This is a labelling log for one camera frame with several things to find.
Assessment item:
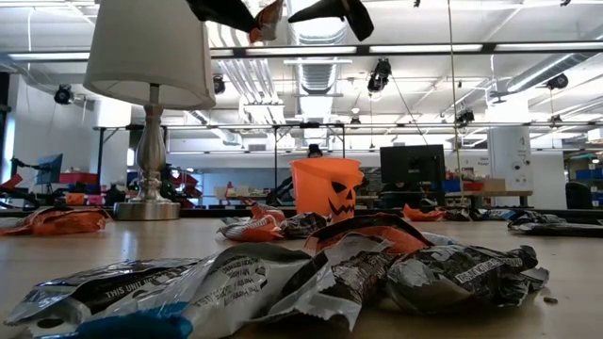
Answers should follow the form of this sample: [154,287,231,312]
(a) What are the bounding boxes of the orange pumpkin face bucket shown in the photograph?
[289,156,366,224]

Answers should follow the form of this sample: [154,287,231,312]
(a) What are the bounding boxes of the crumpled orange Reese's candy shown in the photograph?
[249,202,287,226]

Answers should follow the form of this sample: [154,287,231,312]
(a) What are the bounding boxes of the long strip light bar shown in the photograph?
[0,42,603,61]

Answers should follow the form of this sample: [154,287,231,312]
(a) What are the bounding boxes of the white shade silver table lamp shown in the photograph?
[83,0,218,222]

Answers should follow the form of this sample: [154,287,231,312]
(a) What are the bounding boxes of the black computer monitor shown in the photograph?
[380,144,447,185]

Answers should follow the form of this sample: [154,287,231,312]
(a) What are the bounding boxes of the wooden background table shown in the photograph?
[445,189,534,208]

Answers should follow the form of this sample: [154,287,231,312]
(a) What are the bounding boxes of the small dark monitor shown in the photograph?
[35,153,65,186]

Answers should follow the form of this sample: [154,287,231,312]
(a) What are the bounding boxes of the blue storage bins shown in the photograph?
[574,167,603,182]

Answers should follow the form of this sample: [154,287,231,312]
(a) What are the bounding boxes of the black office chair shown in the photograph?
[563,181,595,212]

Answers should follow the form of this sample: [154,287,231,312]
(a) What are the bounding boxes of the silver ceiling air duct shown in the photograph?
[285,0,353,95]

